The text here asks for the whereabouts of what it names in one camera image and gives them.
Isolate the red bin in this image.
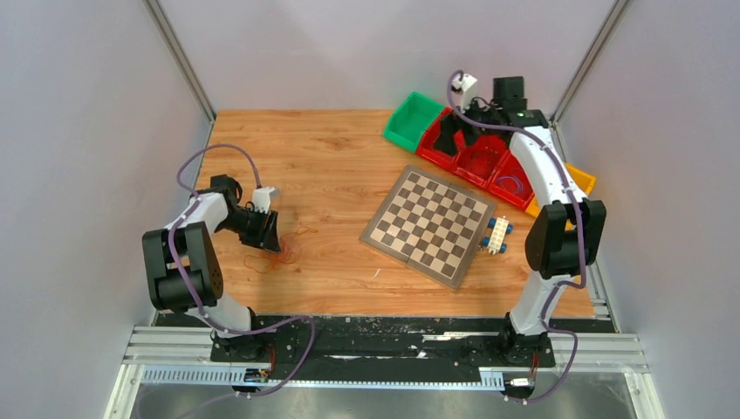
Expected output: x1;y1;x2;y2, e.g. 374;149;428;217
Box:
452;135;509;189
415;107;465;173
488;153;534;210

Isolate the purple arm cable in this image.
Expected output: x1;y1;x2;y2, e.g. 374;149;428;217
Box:
446;70;588;404
168;144;318;400

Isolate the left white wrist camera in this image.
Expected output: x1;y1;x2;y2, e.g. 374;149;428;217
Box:
250;186;280;214

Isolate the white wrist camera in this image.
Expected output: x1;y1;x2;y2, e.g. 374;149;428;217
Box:
250;186;280;214
450;72;477;113

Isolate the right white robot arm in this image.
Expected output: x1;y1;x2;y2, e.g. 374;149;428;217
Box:
446;70;606;366

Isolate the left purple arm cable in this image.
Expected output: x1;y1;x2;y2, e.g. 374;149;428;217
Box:
168;144;318;400

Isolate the white blue toy block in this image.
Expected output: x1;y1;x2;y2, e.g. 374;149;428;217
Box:
480;217;513;255

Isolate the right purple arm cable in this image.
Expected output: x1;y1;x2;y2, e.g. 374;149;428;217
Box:
446;70;588;404

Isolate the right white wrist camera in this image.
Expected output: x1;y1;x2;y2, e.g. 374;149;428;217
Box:
450;72;477;113

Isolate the wooden chessboard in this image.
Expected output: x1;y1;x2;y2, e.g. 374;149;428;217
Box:
360;165;497;290

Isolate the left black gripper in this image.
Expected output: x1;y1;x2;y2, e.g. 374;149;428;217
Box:
218;206;283;255

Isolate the red bin middle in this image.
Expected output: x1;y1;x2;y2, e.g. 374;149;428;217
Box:
452;135;509;189

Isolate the blue wire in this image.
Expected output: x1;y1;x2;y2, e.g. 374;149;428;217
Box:
497;173;524;196

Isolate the yellow plastic bin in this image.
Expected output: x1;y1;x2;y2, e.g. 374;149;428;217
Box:
524;163;596;217

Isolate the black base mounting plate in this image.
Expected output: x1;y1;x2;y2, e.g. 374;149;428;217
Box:
208;313;617;385

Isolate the green plastic bin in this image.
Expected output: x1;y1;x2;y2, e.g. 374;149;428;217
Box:
383;92;445;154

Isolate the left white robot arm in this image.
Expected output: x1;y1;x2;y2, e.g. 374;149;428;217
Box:
141;175;282;361

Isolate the aluminium frame rail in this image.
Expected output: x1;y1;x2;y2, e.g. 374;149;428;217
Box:
104;326;663;418

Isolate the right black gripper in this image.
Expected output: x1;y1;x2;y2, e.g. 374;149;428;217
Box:
431;91;499;157

